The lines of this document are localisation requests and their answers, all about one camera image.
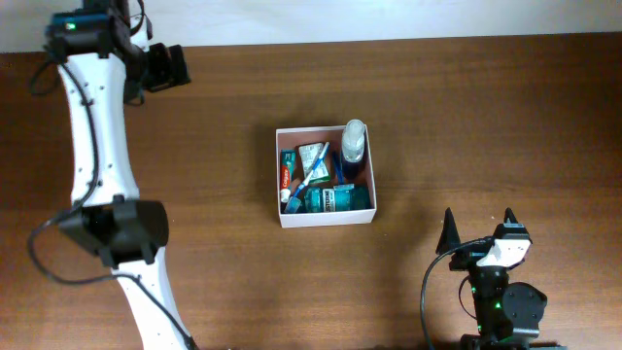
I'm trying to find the green white floss packet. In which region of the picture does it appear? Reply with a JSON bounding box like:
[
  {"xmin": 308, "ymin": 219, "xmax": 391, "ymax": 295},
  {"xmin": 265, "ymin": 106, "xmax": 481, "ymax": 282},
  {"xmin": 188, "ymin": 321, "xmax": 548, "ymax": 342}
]
[{"xmin": 298, "ymin": 143, "xmax": 330, "ymax": 184}]

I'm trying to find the blue white toothbrush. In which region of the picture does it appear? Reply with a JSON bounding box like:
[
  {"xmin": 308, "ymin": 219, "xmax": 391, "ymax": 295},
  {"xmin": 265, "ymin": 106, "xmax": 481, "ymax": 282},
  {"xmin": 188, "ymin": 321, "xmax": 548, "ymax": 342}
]
[{"xmin": 285, "ymin": 142, "xmax": 329, "ymax": 214}]

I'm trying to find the teal mouthwash bottle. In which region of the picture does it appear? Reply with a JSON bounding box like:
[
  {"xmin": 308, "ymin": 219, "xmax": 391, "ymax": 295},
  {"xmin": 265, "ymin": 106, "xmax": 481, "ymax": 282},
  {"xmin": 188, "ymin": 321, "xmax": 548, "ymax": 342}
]
[{"xmin": 303, "ymin": 184, "xmax": 371, "ymax": 213}]

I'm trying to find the purple liquid clear bottle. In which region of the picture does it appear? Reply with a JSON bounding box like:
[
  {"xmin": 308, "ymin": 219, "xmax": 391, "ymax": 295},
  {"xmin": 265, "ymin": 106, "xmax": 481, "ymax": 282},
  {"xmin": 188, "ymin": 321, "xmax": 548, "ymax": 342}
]
[{"xmin": 341, "ymin": 120, "xmax": 365, "ymax": 181}]

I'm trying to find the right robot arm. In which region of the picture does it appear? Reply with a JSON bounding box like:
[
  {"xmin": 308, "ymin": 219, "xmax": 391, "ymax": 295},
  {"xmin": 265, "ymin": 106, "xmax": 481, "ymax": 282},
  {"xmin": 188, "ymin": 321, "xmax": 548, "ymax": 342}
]
[{"xmin": 435, "ymin": 208, "xmax": 563, "ymax": 349}]

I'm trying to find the red green toothpaste tube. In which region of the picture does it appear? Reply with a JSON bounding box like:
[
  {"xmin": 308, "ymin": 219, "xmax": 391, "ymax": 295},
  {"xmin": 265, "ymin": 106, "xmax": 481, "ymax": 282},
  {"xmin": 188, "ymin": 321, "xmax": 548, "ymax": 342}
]
[{"xmin": 279, "ymin": 150, "xmax": 296, "ymax": 203}]

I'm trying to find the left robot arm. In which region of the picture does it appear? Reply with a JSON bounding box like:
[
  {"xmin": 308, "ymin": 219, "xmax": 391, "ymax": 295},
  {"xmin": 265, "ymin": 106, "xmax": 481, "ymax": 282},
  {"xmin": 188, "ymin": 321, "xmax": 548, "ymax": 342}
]
[{"xmin": 41, "ymin": 0, "xmax": 196, "ymax": 349}]

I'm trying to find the blue disposable razor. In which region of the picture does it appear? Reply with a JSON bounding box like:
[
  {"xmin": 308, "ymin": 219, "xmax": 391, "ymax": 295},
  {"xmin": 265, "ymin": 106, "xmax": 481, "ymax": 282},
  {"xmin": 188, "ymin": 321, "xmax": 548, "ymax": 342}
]
[{"xmin": 331, "ymin": 151, "xmax": 355, "ymax": 191}]

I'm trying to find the white cardboard box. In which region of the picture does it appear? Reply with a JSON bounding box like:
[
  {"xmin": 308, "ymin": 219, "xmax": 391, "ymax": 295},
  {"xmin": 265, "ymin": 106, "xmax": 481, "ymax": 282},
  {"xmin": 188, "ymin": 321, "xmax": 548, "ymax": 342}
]
[{"xmin": 275, "ymin": 125, "xmax": 377, "ymax": 228}]

